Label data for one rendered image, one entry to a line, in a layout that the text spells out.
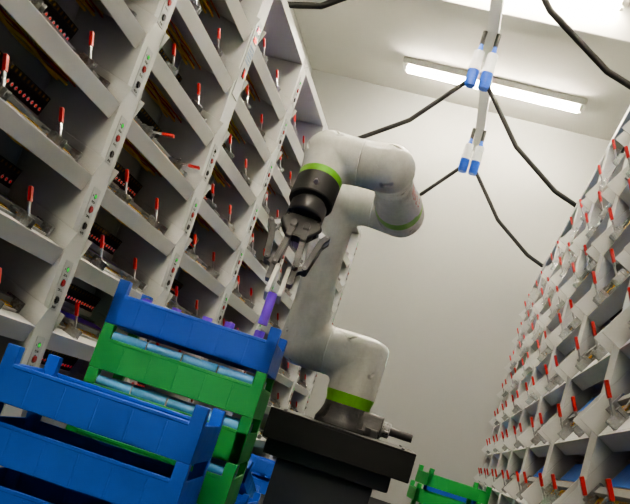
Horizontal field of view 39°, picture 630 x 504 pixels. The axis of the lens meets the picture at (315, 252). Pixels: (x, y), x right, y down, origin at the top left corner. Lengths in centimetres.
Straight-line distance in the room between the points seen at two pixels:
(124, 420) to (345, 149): 81
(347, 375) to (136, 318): 88
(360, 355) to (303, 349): 15
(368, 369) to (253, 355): 82
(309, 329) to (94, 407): 114
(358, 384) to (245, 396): 82
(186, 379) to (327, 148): 58
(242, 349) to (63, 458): 40
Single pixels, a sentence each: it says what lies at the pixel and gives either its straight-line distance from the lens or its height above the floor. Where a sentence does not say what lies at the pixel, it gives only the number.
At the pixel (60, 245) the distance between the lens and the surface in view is 218.
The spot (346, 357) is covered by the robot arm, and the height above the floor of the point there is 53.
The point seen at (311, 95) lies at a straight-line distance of 403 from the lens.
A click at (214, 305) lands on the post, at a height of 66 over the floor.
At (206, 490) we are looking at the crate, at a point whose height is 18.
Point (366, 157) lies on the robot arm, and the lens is 182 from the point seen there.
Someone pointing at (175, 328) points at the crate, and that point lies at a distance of 156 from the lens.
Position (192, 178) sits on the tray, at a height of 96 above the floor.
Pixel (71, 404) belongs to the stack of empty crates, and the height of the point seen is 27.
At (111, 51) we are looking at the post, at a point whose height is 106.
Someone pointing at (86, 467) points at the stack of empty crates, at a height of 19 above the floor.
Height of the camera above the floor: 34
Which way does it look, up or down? 11 degrees up
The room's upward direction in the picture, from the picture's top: 18 degrees clockwise
